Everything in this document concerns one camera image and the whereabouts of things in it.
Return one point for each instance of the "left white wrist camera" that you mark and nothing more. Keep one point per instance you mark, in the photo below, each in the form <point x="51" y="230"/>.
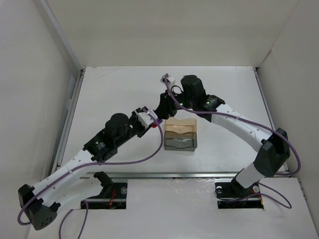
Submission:
<point x="146" y="117"/>

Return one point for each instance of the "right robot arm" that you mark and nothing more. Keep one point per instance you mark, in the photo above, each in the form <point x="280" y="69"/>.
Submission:
<point x="271" y="145"/>

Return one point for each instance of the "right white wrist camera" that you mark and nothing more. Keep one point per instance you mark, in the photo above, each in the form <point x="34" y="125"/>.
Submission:
<point x="167" y="78"/>

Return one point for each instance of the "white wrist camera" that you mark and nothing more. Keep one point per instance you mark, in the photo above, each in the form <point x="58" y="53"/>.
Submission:
<point x="167" y="78"/>
<point x="146" y="117"/>

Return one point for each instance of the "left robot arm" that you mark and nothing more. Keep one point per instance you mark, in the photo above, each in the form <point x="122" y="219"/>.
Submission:
<point x="41" y="202"/>

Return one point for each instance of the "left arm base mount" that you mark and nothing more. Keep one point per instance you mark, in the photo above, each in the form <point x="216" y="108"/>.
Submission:
<point x="112" y="194"/>

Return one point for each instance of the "aluminium rail front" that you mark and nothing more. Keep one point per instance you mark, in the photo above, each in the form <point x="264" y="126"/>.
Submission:
<point x="169" y="175"/>

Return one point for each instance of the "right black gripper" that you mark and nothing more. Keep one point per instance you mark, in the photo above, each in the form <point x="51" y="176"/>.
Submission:
<point x="164" y="107"/>

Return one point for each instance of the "orange transparent container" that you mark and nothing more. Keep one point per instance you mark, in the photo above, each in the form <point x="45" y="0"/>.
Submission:
<point x="182" y="126"/>

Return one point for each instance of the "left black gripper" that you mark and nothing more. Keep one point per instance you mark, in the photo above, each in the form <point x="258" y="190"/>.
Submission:
<point x="143" y="129"/>

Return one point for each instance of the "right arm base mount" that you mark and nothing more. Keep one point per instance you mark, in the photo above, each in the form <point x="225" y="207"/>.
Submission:
<point x="229" y="197"/>

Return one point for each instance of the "grey transparent container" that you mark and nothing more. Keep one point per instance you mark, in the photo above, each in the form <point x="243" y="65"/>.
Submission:
<point x="180" y="142"/>

